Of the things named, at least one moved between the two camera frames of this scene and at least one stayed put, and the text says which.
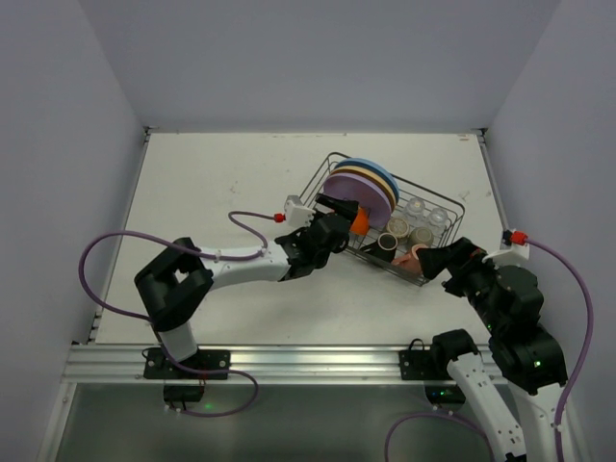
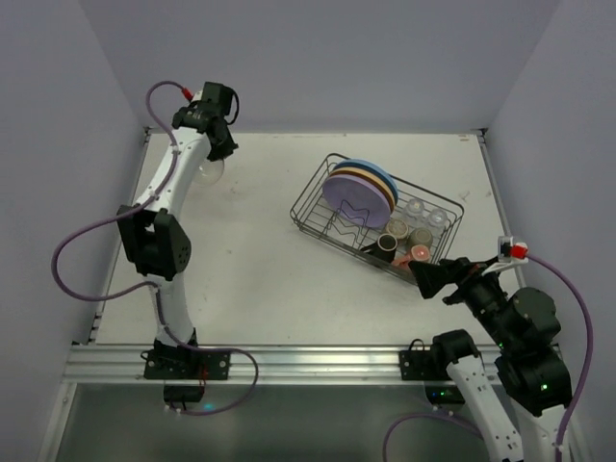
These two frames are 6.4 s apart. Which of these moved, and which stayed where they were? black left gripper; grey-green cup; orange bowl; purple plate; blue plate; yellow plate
Moved: orange bowl; black left gripper
Stayed: yellow plate; purple plate; grey-green cup; blue plate
